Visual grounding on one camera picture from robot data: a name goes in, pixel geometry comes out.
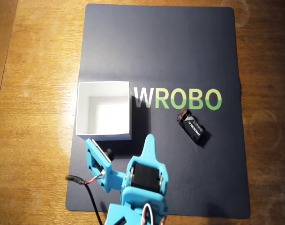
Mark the small black battery pack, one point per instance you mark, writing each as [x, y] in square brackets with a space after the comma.
[191, 126]

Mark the black mat with ROBO print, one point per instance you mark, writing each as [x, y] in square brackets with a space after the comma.
[168, 47]

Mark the white cardboard box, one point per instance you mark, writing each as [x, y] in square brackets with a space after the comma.
[102, 89]

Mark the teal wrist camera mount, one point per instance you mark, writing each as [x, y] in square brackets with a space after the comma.
[96, 157]

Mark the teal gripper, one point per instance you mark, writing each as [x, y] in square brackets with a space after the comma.
[145, 174]

